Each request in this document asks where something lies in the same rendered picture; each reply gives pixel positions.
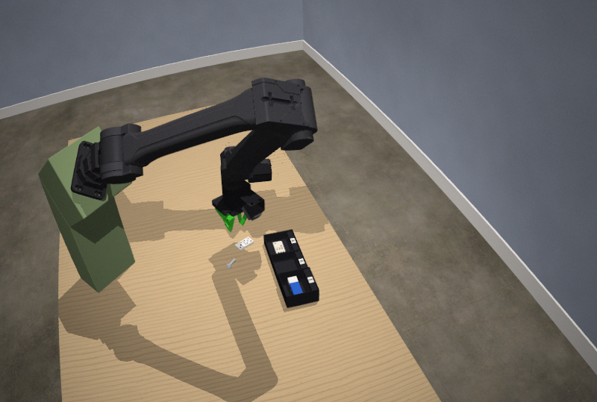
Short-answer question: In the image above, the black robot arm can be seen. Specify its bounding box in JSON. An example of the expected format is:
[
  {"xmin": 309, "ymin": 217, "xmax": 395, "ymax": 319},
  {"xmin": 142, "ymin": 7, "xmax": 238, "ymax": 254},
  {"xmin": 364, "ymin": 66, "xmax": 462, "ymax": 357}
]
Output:
[{"xmin": 71, "ymin": 78, "xmax": 318, "ymax": 221}]

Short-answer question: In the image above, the black rack of bins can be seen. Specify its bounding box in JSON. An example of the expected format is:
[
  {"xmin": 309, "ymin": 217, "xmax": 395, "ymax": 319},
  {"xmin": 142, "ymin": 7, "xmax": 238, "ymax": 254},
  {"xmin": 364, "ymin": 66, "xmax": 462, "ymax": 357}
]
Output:
[{"xmin": 263, "ymin": 229, "xmax": 319, "ymax": 308}]

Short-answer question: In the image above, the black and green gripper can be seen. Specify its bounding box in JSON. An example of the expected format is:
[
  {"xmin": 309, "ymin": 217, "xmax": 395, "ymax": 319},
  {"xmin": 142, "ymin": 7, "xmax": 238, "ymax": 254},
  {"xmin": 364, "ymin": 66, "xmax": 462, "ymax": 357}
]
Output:
[{"xmin": 212, "ymin": 185, "xmax": 247, "ymax": 232}]

